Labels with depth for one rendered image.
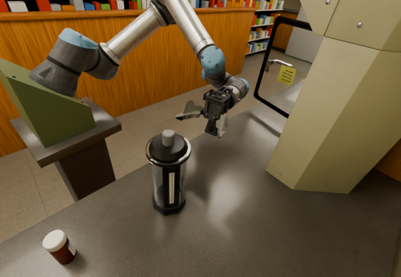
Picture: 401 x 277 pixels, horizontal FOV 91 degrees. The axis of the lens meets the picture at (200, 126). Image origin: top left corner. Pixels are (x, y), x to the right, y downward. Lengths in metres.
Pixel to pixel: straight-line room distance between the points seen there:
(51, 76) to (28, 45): 1.31
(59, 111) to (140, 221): 0.49
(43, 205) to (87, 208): 1.33
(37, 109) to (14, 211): 1.34
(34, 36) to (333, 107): 2.08
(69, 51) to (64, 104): 0.19
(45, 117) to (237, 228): 0.73
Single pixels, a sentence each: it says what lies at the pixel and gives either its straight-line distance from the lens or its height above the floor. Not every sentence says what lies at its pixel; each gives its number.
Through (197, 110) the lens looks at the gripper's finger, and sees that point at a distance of 0.63.
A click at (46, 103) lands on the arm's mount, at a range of 0.84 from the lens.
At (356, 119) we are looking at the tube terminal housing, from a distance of 0.63.
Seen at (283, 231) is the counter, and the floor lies 0.94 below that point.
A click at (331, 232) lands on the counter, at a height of 0.94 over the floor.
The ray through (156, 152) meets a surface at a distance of 0.45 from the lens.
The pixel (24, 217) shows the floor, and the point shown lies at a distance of 2.01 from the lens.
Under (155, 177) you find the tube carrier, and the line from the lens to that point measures 0.51.
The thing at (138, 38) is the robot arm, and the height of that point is 1.25.
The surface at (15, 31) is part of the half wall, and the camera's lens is 2.15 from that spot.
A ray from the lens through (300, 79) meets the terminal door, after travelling 0.96.
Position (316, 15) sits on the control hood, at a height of 1.45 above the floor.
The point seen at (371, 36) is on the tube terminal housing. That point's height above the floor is 1.43.
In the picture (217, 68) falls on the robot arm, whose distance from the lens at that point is 0.65.
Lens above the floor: 1.50
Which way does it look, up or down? 37 degrees down
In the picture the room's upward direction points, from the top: 7 degrees clockwise
